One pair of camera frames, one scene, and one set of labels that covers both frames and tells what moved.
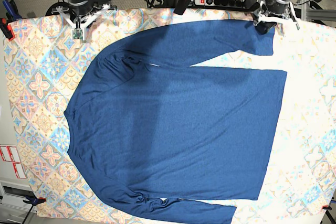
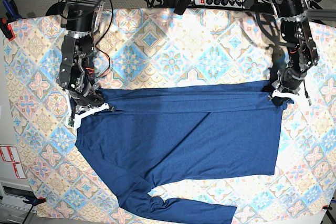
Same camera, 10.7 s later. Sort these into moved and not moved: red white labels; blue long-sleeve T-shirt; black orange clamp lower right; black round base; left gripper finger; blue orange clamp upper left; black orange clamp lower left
Moved: blue long-sleeve T-shirt; left gripper finger
Not moved: blue orange clamp upper left; black orange clamp lower right; red white labels; black orange clamp lower left; black round base
